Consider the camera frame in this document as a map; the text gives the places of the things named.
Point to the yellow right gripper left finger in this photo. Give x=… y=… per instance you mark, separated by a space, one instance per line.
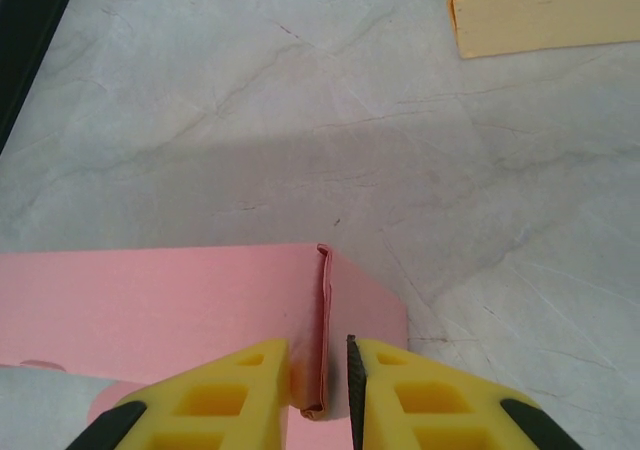
x=215 y=405

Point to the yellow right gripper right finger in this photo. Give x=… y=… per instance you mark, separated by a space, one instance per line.
x=435 y=405

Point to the pink paper box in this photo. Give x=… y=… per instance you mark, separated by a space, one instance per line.
x=175 y=305

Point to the black chessboard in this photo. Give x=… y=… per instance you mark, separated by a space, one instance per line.
x=30 y=30

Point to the yellow paper box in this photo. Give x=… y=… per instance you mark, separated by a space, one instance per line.
x=545 y=15

